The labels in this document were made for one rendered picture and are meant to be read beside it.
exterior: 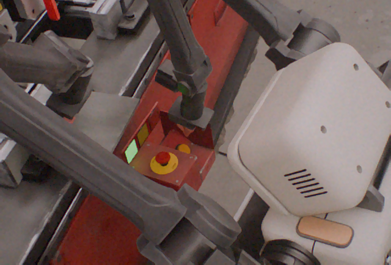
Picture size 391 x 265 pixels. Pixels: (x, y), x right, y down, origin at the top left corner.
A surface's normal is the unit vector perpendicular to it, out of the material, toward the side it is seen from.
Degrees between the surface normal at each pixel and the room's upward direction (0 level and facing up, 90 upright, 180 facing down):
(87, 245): 90
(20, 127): 63
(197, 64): 84
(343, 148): 48
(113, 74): 0
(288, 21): 39
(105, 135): 0
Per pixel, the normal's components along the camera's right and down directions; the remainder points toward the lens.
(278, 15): 0.33, -0.25
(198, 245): -0.04, 0.11
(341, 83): 0.56, -0.27
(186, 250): -0.20, -0.03
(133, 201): 0.18, 0.28
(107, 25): -0.32, 0.70
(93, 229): 0.94, 0.15
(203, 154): -0.12, -0.69
